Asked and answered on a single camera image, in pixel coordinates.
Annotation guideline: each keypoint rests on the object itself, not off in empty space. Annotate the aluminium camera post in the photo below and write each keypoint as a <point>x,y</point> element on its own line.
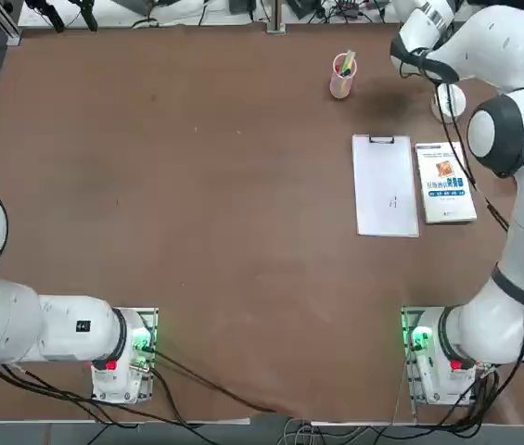
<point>275,16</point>

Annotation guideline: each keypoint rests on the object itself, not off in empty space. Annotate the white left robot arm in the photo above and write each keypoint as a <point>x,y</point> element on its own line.
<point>2,324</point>

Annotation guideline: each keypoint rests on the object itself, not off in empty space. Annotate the white book with blue print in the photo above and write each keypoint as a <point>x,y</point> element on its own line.
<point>447,204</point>

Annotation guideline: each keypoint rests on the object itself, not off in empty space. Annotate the clear pink pen cup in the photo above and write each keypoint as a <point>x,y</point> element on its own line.
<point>340,88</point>

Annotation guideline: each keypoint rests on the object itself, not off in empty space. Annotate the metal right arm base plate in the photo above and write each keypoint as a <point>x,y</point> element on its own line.
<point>410,324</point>

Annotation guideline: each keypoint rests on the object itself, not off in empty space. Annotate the white clipboard with black clip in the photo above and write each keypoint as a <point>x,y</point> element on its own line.
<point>384,185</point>

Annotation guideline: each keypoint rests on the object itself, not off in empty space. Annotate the yellow green highlighter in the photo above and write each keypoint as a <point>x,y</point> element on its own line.
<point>348,60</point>

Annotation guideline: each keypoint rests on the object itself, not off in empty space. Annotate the aluminium frame bracket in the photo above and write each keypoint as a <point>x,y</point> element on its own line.
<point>8,25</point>

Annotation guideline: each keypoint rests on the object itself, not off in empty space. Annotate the white foldable desk lamp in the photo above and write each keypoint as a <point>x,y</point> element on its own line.
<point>458,104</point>

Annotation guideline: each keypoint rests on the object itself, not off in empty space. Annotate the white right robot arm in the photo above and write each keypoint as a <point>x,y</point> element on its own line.
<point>512,41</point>

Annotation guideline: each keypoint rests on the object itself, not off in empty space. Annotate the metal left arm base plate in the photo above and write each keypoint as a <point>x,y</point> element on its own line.
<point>150,320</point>

